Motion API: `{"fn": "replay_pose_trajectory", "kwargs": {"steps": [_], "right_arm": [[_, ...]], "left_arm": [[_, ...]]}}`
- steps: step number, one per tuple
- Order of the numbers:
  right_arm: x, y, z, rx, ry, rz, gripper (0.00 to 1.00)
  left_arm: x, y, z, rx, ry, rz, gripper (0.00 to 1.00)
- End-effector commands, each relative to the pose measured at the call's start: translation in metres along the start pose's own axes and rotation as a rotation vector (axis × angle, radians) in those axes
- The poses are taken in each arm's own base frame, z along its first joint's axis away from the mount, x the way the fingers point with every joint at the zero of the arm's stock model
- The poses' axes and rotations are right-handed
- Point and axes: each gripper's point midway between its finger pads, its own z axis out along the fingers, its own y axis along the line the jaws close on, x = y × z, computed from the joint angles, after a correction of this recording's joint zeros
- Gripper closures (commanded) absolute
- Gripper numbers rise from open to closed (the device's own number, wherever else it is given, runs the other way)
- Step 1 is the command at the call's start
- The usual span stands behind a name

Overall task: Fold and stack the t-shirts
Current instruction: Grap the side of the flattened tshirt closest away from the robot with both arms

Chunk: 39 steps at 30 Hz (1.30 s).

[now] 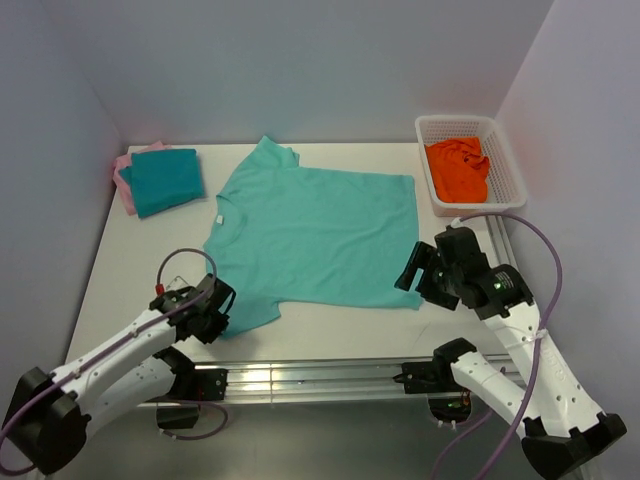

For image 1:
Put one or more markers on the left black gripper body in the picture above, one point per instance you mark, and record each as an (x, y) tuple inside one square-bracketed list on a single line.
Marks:
[(215, 322)]

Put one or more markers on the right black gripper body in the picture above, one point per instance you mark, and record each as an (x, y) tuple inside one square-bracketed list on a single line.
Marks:
[(441, 287)]

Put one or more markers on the mint green t-shirt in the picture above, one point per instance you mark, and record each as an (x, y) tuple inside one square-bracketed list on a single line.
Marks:
[(287, 233)]

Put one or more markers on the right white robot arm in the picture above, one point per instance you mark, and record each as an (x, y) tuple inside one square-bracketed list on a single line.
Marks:
[(559, 425)]

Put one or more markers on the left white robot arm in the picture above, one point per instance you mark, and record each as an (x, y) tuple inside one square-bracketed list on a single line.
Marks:
[(53, 414)]

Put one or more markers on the orange t-shirt in basket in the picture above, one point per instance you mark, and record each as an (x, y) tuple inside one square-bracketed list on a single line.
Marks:
[(459, 170)]

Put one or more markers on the white plastic basket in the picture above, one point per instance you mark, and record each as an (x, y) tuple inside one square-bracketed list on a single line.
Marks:
[(505, 186)]

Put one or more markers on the folded teal t-shirt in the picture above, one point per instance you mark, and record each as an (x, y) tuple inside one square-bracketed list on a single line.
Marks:
[(184, 172)]

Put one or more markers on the folded pink t-shirt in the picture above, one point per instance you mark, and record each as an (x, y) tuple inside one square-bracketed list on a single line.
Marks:
[(141, 180)]

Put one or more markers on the aluminium rail frame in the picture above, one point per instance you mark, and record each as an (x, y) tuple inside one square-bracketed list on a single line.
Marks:
[(337, 379)]

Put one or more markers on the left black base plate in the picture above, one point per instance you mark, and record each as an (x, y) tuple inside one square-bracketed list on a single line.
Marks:
[(210, 384)]

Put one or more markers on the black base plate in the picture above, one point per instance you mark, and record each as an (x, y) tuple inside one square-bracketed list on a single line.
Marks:
[(210, 384), (418, 378)]

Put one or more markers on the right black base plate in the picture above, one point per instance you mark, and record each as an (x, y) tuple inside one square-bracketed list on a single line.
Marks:
[(418, 378)]

